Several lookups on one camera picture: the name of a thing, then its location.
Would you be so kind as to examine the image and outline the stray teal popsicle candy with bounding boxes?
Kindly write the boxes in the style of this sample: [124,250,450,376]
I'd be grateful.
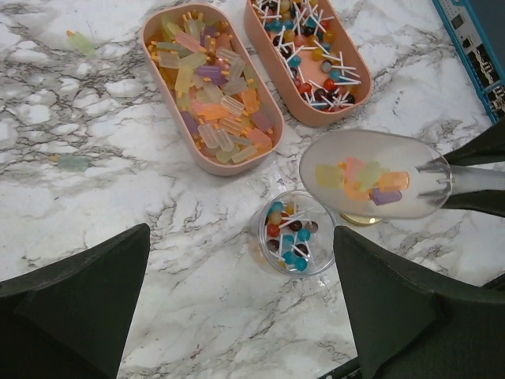
[49,154,89,172]

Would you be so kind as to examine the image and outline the stray green popsicle candy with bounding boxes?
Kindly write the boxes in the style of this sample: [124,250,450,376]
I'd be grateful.
[66,30,95,56]

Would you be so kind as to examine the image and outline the pink tray of gummy candies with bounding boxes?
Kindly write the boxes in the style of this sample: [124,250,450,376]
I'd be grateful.
[141,3,284,176]

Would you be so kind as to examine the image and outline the gold jar lid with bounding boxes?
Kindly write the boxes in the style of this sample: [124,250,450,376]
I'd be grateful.
[340,213,381,227]

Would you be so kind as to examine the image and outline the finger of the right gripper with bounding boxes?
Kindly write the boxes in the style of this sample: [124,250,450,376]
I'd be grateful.
[445,118,505,166]
[443,189,505,217]

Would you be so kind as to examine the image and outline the pink tray of lollipops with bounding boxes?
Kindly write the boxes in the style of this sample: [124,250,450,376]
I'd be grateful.
[244,1,372,127]

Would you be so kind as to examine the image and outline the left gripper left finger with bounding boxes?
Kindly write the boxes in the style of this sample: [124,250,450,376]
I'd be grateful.
[1,223,150,378]

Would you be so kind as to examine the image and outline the clear plastic scoop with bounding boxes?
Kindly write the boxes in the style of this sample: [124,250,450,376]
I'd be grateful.
[299,129,504,219]

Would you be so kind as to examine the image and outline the blue network switch box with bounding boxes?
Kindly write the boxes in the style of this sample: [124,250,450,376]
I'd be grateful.
[432,0,504,123]

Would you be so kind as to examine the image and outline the clear glass jar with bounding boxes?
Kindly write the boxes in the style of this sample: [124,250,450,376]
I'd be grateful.
[252,190,337,279]

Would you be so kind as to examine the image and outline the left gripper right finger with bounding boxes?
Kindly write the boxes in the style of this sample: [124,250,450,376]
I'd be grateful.
[333,226,504,378]

